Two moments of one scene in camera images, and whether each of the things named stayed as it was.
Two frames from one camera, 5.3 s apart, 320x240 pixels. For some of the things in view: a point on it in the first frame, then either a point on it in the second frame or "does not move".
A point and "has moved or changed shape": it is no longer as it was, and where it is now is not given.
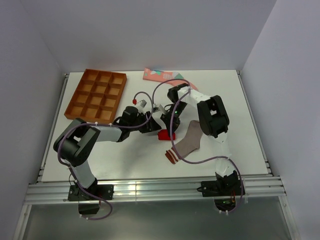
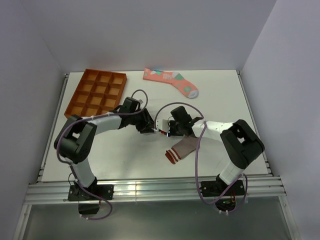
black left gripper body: [145, 128] -> [141, 121]
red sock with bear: [163, 135] has moved or changed shape
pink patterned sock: [171, 78] does not move
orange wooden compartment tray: [97, 96] does not move
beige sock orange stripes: [191, 142] does not move
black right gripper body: [176, 120] -> [175, 128]
